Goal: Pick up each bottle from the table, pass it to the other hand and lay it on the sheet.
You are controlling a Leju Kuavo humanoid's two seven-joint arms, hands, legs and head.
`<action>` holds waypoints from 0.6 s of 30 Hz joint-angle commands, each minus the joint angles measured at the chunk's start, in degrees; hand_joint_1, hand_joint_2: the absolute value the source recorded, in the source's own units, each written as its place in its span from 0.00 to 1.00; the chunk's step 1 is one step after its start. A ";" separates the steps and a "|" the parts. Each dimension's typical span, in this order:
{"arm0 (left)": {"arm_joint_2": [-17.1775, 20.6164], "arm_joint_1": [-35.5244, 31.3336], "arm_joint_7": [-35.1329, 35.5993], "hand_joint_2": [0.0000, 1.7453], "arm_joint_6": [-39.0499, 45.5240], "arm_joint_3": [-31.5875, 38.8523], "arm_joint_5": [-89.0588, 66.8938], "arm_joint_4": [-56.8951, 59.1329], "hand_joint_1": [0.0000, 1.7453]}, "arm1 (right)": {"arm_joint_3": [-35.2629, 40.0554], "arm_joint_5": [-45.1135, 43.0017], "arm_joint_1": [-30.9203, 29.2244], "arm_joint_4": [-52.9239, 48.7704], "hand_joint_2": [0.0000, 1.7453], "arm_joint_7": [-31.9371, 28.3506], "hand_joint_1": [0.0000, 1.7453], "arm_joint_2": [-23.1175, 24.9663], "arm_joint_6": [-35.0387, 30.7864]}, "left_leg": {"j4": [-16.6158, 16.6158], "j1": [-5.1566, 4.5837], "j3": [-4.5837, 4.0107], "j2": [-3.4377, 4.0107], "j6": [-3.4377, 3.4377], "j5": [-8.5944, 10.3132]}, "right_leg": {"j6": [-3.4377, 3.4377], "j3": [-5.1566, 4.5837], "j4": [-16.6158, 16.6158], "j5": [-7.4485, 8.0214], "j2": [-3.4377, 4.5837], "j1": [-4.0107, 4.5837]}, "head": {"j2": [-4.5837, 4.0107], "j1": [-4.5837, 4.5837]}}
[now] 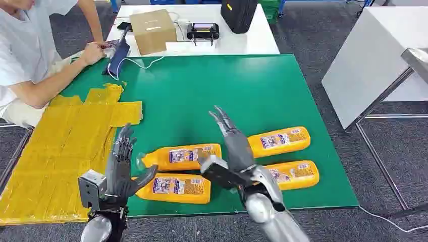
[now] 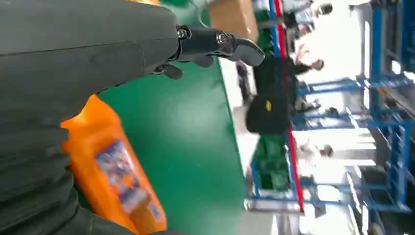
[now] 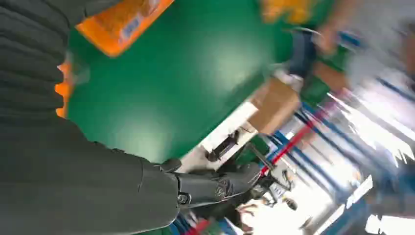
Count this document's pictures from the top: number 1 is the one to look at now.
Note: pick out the person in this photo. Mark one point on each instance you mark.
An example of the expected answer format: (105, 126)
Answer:
(23, 50)

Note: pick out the large white table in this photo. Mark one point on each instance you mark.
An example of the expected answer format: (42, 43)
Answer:
(367, 56)

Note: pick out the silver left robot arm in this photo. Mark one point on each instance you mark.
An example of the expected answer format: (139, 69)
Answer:
(100, 227)

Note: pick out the brown cardboard box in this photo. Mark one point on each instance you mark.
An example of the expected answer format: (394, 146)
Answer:
(152, 31)

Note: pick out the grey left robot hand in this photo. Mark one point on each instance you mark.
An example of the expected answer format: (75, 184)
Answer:
(120, 173)

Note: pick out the green table mat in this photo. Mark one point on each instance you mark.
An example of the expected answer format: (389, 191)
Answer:
(227, 93)

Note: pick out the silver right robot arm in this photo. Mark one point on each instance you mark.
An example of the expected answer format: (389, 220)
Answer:
(271, 210)

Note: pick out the black handheld controller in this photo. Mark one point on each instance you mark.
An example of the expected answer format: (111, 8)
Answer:
(203, 31)

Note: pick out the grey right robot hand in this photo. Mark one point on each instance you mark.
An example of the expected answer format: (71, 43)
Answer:
(238, 147)

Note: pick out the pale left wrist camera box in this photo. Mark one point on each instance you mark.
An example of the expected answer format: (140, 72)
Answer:
(91, 188)

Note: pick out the person's hand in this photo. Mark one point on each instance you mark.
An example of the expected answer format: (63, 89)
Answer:
(93, 52)

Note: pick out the yellow sheet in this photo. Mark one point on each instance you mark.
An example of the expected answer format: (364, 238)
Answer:
(63, 150)

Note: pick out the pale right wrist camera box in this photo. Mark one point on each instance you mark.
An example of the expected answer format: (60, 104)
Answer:
(219, 170)

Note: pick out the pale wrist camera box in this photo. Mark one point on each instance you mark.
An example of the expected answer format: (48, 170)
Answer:
(219, 170)
(91, 188)

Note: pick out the orange drink bottle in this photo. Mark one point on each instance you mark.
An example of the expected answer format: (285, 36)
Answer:
(182, 156)
(281, 141)
(177, 188)
(296, 174)

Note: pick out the green crate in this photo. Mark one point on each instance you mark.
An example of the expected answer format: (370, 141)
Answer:
(270, 9)

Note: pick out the black case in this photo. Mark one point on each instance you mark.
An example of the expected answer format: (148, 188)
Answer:
(238, 15)

